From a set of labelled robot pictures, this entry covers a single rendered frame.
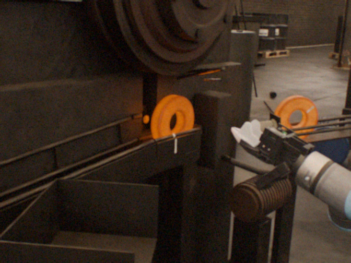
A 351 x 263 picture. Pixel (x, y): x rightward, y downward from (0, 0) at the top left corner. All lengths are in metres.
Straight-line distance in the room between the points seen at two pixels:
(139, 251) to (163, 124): 0.47
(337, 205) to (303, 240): 1.31
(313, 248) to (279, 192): 0.82
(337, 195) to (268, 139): 0.20
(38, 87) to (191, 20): 0.40
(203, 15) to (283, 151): 0.39
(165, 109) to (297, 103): 0.53
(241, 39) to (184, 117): 2.66
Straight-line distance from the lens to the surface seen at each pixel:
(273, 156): 1.14
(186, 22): 1.15
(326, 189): 1.09
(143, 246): 0.94
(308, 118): 1.67
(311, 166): 1.10
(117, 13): 1.10
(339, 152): 3.28
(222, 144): 1.49
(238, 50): 3.98
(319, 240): 2.42
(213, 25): 1.24
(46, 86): 1.12
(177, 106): 1.33
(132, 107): 1.30
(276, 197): 1.54
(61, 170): 1.14
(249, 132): 1.18
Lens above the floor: 1.05
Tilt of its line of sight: 15 degrees down
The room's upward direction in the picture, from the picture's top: 2 degrees clockwise
